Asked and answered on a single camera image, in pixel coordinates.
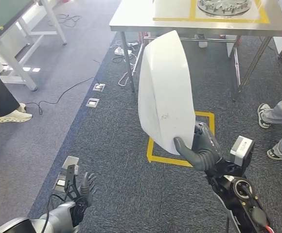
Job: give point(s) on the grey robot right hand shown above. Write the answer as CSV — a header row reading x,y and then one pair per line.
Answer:
x,y
204,154

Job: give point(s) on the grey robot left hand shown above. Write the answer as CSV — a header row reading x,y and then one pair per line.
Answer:
x,y
85,189

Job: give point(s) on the white curved plastic part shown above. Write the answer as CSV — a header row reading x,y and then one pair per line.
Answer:
x,y
165,90

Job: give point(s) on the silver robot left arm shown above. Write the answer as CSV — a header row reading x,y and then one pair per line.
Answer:
x,y
58,220

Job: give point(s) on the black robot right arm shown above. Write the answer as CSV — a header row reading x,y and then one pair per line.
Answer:
x,y
240,199

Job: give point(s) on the steel workbench table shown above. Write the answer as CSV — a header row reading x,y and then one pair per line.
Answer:
x,y
136,16

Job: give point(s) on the metal floor socket box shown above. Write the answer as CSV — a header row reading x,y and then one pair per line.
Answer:
x,y
92,103
59,183
98,87
70,161

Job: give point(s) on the yellow floor tape outline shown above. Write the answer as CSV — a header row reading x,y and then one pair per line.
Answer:
x,y
150,150

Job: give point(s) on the white power strip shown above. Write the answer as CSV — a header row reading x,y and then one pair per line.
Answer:
x,y
122,50

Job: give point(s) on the silver wheel hubcap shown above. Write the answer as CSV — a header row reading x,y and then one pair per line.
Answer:
x,y
224,8

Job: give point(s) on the green table with white legs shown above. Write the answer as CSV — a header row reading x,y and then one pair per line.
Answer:
x,y
0,16

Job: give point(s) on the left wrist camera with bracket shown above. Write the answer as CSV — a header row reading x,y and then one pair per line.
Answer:
x,y
69,177

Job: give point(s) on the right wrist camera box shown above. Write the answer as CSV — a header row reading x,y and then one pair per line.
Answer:
x,y
242,151

